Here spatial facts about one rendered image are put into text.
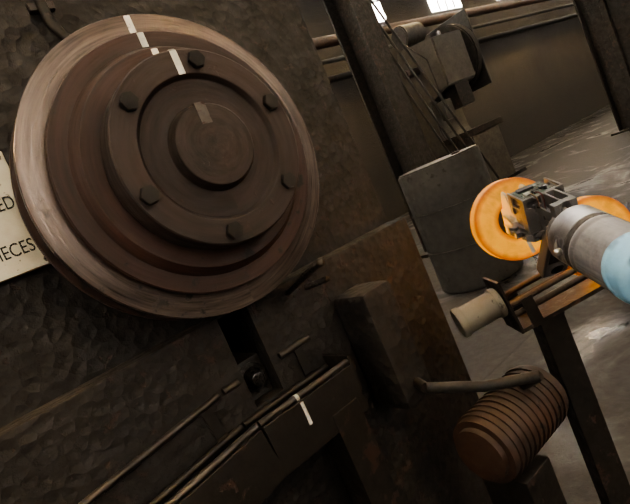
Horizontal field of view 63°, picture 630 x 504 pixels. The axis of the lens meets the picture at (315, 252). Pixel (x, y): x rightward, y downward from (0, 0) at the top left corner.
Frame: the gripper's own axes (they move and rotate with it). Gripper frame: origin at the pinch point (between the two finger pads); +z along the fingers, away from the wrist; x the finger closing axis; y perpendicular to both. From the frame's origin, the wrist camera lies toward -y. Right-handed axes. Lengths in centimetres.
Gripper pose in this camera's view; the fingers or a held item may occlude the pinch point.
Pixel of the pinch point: (509, 209)
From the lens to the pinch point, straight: 102.8
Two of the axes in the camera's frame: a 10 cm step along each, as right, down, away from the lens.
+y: -3.6, -8.5, -3.7
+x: -9.2, 3.9, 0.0
